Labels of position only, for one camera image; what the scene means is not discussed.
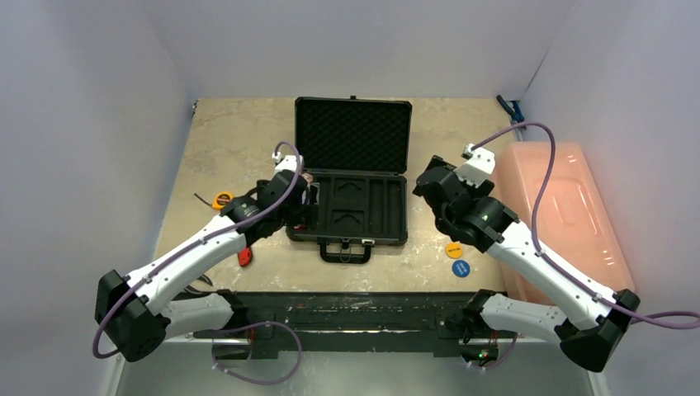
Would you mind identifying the blue handled pliers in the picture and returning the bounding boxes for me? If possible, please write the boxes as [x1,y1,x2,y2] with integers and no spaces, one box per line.
[495,95,525,124]

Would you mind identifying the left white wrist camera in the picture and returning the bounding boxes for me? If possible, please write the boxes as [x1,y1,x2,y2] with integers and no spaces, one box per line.
[272,153,304,174]

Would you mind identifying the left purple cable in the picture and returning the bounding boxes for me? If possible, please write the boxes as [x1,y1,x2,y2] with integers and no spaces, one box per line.
[92,141,305,361]

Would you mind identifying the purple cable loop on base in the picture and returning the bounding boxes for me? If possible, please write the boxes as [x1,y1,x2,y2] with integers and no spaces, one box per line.
[211,320,304,386]

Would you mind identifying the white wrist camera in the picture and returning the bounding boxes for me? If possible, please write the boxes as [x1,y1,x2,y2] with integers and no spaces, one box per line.
[272,153,304,174]
[453,144,495,187]

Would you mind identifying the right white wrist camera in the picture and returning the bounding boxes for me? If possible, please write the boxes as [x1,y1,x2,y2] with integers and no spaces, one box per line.
[453,144,495,187]

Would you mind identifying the yellow dealer button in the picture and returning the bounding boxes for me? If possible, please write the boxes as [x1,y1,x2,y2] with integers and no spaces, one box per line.
[444,243,463,260]

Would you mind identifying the black poker set case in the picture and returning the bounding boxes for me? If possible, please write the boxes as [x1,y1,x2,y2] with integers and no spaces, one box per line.
[286,97,413,264]

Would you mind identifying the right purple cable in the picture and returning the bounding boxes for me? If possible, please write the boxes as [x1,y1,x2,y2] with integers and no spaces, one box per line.
[472,120,700,331]

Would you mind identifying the pink translucent plastic bin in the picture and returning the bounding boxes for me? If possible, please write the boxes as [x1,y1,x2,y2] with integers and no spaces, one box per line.
[492,142,636,291]

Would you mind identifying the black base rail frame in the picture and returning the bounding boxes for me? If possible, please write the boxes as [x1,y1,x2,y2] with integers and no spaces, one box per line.
[170,290,495,361]

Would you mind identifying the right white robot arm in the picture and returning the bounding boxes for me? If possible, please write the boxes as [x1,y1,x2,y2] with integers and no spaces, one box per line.
[413,156,641,373]

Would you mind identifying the red black folding knife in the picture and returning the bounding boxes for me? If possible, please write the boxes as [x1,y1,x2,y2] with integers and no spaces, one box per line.
[237,247,253,267]

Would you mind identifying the yellow tape measure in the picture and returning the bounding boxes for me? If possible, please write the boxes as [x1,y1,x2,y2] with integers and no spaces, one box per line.
[211,191,234,210]

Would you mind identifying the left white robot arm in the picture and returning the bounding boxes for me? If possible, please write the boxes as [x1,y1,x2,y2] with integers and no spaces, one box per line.
[92,170,309,362]

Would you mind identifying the blue dealer button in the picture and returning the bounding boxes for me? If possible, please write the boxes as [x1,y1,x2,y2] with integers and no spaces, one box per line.
[452,260,471,278]

